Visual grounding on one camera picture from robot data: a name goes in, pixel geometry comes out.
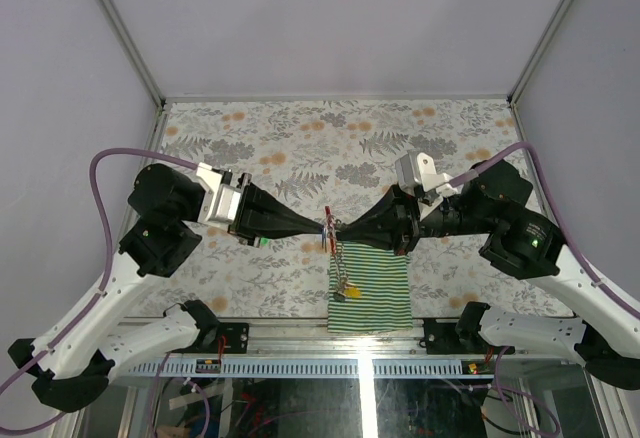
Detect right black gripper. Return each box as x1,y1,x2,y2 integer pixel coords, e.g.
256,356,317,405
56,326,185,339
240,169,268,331
336,178,495,254

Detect red handled silver keyring carabiner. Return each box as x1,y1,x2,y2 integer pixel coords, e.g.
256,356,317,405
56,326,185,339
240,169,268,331
319,205,351,294

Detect yellow tagged keys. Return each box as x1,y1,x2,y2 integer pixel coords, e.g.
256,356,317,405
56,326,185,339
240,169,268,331
344,286,361,298

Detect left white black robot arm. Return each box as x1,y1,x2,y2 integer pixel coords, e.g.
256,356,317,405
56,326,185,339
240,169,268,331
8,163,323,413

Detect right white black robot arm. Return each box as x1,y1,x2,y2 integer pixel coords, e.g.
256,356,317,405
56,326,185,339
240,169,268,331
337,152,639,391

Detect green striped cloth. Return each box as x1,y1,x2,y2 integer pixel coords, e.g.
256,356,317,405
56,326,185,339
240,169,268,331
327,242,412,335

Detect floral table mat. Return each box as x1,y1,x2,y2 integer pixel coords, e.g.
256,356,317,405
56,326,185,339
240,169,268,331
132,99,568,318

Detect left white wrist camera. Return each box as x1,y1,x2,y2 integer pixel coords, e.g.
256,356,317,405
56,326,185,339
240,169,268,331
196,162,252,228

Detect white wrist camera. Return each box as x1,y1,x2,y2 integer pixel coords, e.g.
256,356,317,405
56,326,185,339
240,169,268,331
395,151,459,205
196,162,252,228

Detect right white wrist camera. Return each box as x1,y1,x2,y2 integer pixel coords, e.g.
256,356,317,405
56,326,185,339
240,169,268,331
395,151,459,205

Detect aluminium front rail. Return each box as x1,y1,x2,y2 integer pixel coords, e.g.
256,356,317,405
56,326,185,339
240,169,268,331
74,315,606,357

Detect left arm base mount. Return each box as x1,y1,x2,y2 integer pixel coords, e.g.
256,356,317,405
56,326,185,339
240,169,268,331
157,300,250,357

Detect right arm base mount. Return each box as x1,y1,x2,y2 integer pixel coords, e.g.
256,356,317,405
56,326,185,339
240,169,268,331
418,301,491,355

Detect white slotted cable duct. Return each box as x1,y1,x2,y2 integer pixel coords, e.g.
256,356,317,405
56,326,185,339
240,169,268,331
124,357,465,378

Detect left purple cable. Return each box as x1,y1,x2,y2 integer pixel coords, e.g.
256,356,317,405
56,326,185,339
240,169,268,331
0,147,211,438

